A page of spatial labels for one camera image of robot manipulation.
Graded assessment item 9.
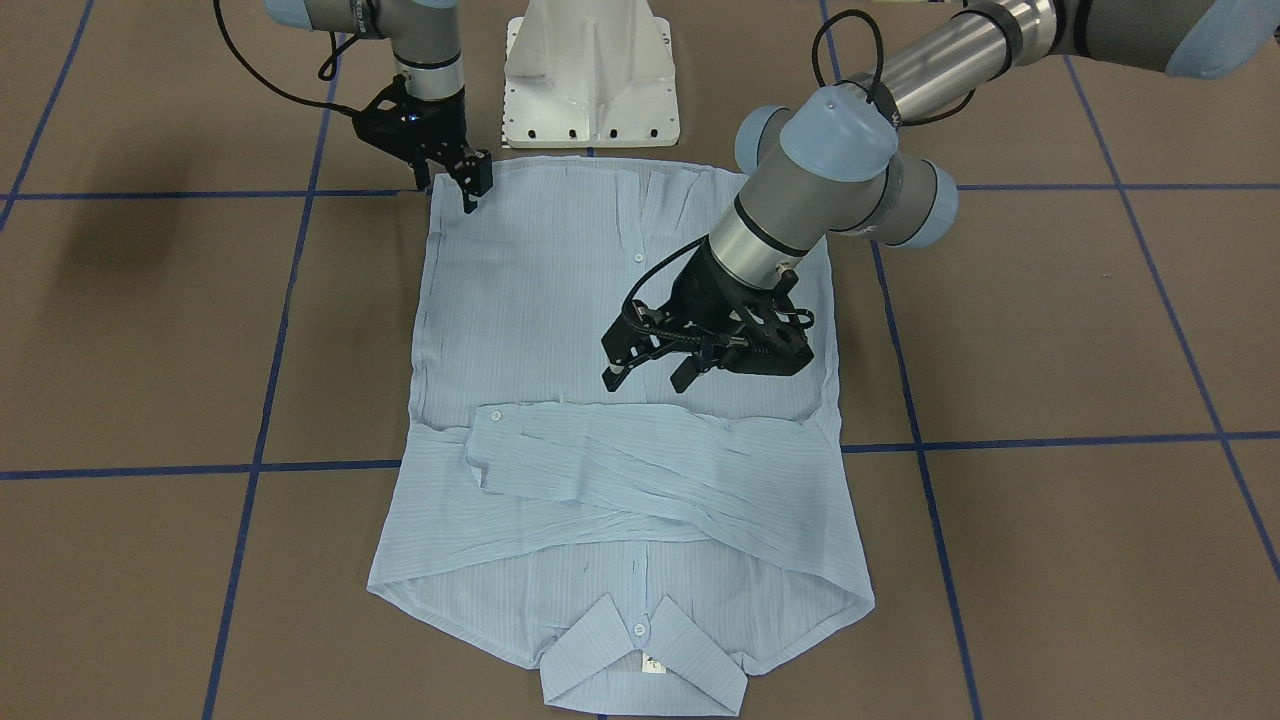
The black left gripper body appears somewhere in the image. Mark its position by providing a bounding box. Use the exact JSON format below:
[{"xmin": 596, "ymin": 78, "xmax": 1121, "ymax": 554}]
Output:
[{"xmin": 602, "ymin": 240, "xmax": 814, "ymax": 375}]

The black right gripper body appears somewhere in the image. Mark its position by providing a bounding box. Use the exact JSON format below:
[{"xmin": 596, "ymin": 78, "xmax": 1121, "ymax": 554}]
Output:
[{"xmin": 353, "ymin": 78, "xmax": 468, "ymax": 170}]

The light blue button shirt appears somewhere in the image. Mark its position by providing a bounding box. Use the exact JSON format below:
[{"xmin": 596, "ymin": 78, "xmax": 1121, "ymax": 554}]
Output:
[{"xmin": 367, "ymin": 158, "xmax": 876, "ymax": 717}]

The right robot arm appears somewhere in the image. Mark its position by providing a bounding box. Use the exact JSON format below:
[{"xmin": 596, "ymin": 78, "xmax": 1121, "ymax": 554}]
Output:
[{"xmin": 264, "ymin": 1, "xmax": 493, "ymax": 214}]

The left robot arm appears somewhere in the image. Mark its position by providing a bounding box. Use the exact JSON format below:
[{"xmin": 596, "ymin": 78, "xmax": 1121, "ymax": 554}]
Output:
[{"xmin": 602, "ymin": 1, "xmax": 1279, "ymax": 392}]

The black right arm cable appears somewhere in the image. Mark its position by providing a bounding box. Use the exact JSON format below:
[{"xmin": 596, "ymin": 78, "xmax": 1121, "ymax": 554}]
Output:
[{"xmin": 212, "ymin": 0, "xmax": 401, "ymax": 126}]

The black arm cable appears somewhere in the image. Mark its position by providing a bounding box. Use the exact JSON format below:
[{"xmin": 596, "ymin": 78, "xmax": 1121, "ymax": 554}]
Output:
[
  {"xmin": 812, "ymin": 10, "xmax": 977, "ymax": 129},
  {"xmin": 212, "ymin": 0, "xmax": 401, "ymax": 126}
]

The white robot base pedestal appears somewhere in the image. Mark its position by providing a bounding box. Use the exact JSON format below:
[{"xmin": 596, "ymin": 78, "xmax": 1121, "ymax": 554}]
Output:
[{"xmin": 500, "ymin": 12, "xmax": 681, "ymax": 150}]

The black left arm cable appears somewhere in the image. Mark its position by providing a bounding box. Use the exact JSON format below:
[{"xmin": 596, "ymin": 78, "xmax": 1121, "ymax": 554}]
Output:
[{"xmin": 812, "ymin": 10, "xmax": 977, "ymax": 129}]

